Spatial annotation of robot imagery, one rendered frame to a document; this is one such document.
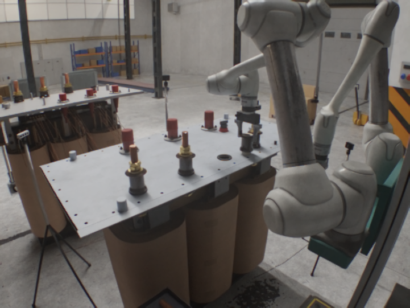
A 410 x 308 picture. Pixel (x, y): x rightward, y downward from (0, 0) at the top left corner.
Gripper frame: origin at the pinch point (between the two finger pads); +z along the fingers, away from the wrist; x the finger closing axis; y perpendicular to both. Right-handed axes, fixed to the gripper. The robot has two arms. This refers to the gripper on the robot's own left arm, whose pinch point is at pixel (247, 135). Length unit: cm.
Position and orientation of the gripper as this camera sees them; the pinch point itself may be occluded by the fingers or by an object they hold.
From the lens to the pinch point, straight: 150.1
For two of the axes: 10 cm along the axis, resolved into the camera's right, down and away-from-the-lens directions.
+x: 6.8, 2.8, -6.8
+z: 0.0, 9.3, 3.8
